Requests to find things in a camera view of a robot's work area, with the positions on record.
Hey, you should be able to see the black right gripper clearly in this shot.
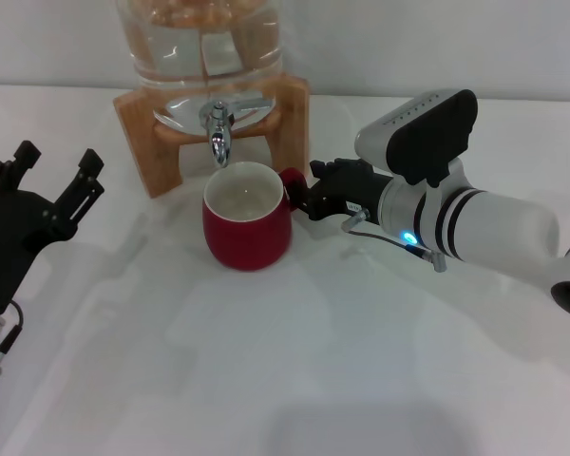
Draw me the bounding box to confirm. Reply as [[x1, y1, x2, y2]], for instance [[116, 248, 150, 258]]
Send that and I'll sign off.
[[293, 158, 393, 222]]

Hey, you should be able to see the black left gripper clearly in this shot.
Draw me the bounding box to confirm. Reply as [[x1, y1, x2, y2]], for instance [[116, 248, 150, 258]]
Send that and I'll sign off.
[[0, 140, 106, 315]]

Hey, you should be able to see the red cup white inside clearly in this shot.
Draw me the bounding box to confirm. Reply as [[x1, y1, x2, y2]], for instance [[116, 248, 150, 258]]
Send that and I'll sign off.
[[200, 161, 310, 273]]

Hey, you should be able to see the chrome faucet with lever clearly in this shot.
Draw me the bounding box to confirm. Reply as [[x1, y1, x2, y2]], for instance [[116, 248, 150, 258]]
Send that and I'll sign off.
[[198, 98, 273, 169]]

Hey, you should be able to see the wooden dispenser stand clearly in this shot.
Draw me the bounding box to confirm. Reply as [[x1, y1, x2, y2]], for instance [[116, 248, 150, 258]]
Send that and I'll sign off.
[[112, 73, 312, 200]]

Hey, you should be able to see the glass water dispenser jar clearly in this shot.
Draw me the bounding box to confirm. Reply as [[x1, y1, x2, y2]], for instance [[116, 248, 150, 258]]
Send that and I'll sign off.
[[115, 0, 286, 138]]

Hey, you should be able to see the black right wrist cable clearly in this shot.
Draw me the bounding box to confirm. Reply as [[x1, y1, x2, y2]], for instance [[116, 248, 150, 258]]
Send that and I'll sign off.
[[341, 208, 448, 274]]

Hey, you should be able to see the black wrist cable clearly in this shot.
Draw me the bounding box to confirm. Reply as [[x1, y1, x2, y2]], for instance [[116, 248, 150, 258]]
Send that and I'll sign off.
[[0, 297, 26, 356], [341, 208, 448, 274]]

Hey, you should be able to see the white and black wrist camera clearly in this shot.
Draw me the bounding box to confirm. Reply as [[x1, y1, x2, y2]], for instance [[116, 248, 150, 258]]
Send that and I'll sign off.
[[353, 87, 479, 188]]

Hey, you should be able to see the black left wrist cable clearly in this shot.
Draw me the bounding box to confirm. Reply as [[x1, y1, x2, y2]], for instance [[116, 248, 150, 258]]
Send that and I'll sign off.
[[0, 297, 26, 356]]

